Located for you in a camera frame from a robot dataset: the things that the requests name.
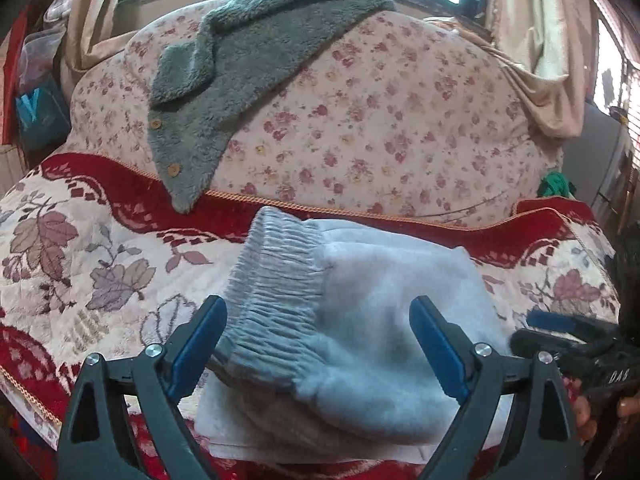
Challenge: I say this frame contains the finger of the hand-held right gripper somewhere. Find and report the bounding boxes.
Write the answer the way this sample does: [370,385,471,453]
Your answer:
[509,329,617,367]
[526,309,622,345]

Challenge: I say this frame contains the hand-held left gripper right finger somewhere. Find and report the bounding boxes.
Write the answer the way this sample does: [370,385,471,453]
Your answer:
[408,296,586,480]

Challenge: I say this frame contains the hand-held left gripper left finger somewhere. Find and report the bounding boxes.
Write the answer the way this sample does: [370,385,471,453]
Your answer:
[57,295,228,480]

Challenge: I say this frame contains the light grey fleece pants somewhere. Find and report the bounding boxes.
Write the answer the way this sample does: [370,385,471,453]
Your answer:
[194,206,516,463]

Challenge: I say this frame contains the person's right hand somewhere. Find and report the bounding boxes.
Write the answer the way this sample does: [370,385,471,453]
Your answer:
[572,394,640,442]

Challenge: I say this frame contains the green cloth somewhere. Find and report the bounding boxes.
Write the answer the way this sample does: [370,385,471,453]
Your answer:
[537,170,577,200]

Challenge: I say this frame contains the red and cream leaf blanket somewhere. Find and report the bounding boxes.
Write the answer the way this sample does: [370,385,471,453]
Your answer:
[0,152,623,480]

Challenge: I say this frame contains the grey cabinet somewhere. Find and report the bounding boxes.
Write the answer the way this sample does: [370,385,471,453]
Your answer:
[565,105,633,221]

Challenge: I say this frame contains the floral pink cushion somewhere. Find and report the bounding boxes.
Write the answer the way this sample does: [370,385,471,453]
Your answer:
[67,7,566,228]

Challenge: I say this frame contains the side window with blinds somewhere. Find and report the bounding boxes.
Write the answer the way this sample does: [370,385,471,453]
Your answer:
[592,0,640,128]

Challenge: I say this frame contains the teal box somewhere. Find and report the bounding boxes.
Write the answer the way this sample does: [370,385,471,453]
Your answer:
[15,77,71,153]

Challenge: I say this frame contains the beige curtain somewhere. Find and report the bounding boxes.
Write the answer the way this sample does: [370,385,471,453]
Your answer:
[480,0,601,141]
[60,0,166,93]

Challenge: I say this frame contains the green fleece jacket with buttons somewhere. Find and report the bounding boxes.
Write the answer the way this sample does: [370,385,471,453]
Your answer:
[148,0,396,213]

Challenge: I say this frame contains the clear plastic bag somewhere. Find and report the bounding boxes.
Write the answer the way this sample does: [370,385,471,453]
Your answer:
[20,30,66,91]

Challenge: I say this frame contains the red flat board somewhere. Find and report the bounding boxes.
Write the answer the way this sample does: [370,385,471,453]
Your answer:
[0,15,31,146]

